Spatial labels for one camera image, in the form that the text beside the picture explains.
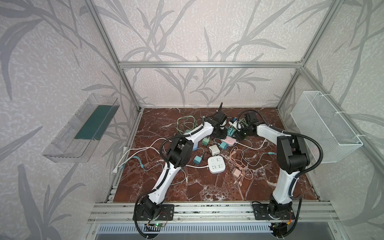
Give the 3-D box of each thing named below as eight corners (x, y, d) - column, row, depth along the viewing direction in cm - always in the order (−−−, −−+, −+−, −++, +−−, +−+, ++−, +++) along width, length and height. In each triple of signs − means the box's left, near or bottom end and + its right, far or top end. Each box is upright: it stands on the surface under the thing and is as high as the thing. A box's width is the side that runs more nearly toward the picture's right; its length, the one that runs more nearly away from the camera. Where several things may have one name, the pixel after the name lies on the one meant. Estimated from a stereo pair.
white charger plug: (212, 156, 95) (212, 155, 93) (208, 148, 99) (209, 146, 97) (220, 154, 96) (221, 152, 94) (216, 145, 100) (217, 143, 98)
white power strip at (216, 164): (210, 174, 88) (210, 172, 86) (207, 159, 94) (207, 157, 92) (226, 171, 89) (227, 169, 87) (222, 157, 95) (222, 154, 93)
